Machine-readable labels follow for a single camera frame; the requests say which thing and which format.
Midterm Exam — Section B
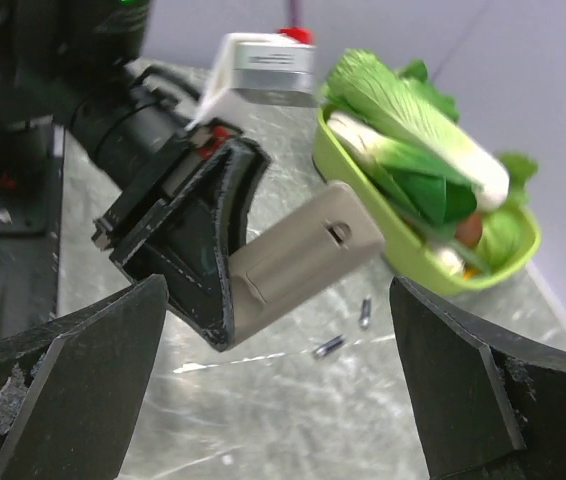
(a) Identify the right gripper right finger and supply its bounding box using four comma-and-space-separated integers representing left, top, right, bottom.
389, 277, 566, 479

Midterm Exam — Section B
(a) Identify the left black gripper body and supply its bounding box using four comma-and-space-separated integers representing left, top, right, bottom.
92, 117, 243, 251

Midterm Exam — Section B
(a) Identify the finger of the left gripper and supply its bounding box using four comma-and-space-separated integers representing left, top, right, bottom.
122, 137, 270, 351

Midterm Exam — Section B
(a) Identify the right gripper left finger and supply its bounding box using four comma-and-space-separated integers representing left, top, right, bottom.
0, 275, 167, 479

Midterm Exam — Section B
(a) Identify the white remote control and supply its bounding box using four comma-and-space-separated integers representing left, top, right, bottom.
229, 181, 385, 348

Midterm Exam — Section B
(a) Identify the black battery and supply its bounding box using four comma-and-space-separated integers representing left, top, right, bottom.
312, 335, 346, 360
358, 297, 372, 330

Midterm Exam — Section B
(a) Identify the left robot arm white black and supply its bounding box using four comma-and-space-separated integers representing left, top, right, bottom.
0, 1, 270, 351

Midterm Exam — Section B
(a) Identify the round green cabbage toy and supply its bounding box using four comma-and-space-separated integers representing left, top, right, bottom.
475, 208, 522, 272

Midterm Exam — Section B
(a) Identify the green plastic tray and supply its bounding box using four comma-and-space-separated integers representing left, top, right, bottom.
312, 106, 542, 296

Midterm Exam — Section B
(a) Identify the bok choy toy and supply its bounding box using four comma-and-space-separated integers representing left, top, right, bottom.
326, 111, 477, 227

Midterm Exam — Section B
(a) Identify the large napa cabbage toy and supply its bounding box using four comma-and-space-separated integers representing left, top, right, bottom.
326, 49, 510, 211

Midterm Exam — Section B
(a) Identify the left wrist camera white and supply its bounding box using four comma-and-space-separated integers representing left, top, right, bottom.
187, 32, 316, 130

